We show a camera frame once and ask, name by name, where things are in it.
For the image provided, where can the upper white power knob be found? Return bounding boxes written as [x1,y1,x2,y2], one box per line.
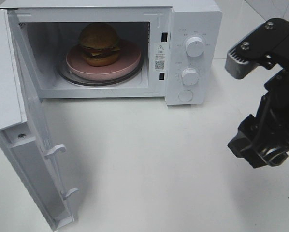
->
[185,36,204,58]

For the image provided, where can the round door release button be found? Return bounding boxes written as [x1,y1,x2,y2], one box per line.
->
[178,90,193,102]

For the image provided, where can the lower white timer knob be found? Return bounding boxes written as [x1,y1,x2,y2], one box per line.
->
[182,68,199,86]

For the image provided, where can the pink round plate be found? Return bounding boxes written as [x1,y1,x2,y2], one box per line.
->
[65,40,142,81]

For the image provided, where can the white warning label sticker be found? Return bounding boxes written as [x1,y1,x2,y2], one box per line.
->
[154,43,166,71]

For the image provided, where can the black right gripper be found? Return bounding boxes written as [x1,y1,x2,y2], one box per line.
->
[228,70,289,168]

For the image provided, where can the white microwave oven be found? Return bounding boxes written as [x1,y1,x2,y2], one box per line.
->
[0,0,222,105]

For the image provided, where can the white microwave door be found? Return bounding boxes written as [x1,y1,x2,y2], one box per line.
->
[0,9,76,231]

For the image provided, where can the burger with lettuce and cheese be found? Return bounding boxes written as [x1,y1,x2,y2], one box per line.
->
[78,22,120,67]

